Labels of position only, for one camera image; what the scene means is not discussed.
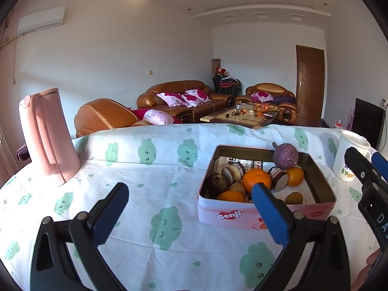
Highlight purple passion fruit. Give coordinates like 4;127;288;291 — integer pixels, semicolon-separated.
272;142;299;170

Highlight long brown leather sofa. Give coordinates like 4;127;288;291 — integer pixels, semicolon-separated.
137;80;234;123

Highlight brown leather loveseat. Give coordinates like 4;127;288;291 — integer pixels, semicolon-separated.
235;83;299;125

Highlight cream mug lid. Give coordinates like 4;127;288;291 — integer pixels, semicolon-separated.
339;130;371;150

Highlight brown leather chaise sofa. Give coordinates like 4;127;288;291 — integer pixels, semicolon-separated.
74;98;184;138

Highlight brown wooden door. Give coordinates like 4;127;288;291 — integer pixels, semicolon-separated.
295;45;325;121

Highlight light pink pillow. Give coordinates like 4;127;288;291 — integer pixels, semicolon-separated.
143;110;175;125

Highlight dark round water chestnut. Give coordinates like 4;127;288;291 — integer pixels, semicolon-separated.
206;173;228;197

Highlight purple blanket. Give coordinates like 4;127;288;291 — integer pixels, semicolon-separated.
273;95;296;105

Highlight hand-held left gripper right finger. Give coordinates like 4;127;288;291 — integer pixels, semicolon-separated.
251;182;358;291

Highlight stacked black chairs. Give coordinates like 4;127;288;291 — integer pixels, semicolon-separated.
212;74;242;96

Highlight orange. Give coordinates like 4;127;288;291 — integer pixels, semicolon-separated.
217;190;246;203
285;167;304;187
242;169;272;194

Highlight person's right hand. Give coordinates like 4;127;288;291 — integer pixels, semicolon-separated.
353;247;384;291

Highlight small tan potato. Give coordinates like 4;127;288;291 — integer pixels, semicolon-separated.
229;182;247;195

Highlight pink kettle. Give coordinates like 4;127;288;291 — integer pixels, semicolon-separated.
19;88;81;187

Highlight brown kiwi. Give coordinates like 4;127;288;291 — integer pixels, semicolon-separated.
285;192;304;205

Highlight white air conditioner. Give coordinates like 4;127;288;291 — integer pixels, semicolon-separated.
17;6;66;35

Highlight pile of oranges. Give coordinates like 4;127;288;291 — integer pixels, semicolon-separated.
253;103;278;113

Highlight black television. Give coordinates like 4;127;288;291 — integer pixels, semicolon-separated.
352;98;385;152

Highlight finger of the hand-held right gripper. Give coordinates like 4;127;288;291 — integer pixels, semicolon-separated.
371;152;388;185
344;147;379;202

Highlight white cartoon mug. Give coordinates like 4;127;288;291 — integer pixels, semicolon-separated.
332;139;376;182

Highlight dark maroon chair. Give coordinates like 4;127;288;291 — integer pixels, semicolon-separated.
16;143;31;162

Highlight air conditioner pipe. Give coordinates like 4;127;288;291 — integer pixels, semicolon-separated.
0;35;20;84

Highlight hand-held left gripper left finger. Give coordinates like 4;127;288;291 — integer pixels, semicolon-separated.
30;182;130;291

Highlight white green cloud tablecloth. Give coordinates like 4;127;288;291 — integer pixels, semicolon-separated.
0;123;388;291

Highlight white pink floral pillow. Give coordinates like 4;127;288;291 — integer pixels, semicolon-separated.
251;91;273;103
157;92;185;107
180;92;202;108
185;89;211;102

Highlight pink tin box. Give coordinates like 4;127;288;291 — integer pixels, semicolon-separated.
197;145;337;230

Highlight wooden coffee table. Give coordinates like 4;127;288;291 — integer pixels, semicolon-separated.
200;105;279;129

